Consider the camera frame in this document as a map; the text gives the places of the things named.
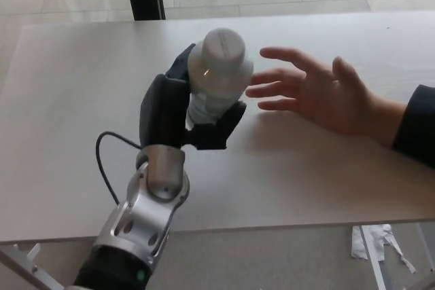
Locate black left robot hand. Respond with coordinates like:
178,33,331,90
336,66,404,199
138,42,247,151

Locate person's bare hand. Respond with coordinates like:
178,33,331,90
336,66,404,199
245,46,408,147

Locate white capped plastic bottle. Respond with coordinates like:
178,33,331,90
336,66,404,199
186,27,255,124

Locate person's dark sleeved forearm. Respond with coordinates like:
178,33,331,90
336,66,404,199
390,84,435,169

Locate crumpled white paper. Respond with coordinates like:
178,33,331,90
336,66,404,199
351,223,417,274

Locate white slanted table leg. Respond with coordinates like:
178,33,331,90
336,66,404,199
359,225,388,290

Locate grey diagonal table brace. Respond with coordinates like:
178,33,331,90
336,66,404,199
0,249,65,290

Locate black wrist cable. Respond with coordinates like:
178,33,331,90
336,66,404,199
95,131,142,206

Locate white table frame bracket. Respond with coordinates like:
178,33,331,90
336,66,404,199
13,242,41,273

